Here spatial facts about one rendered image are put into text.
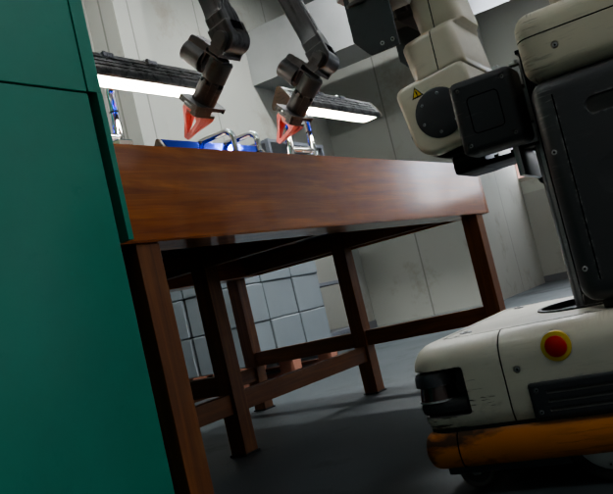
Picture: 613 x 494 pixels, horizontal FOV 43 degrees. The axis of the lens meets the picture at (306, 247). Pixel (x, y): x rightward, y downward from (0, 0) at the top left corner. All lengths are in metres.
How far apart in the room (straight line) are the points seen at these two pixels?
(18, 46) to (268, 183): 0.67
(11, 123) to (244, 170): 0.61
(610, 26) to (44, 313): 1.01
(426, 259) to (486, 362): 6.59
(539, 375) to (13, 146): 0.93
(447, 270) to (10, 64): 6.87
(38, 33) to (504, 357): 0.95
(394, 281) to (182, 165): 6.67
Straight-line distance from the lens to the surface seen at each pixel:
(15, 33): 1.34
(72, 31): 1.42
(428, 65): 1.66
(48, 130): 1.31
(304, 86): 2.08
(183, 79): 2.13
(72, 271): 1.25
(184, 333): 4.73
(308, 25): 2.12
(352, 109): 2.85
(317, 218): 1.89
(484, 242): 2.85
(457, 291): 7.90
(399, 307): 8.14
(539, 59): 1.43
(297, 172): 1.87
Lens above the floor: 0.40
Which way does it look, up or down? 4 degrees up
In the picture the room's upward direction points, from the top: 13 degrees counter-clockwise
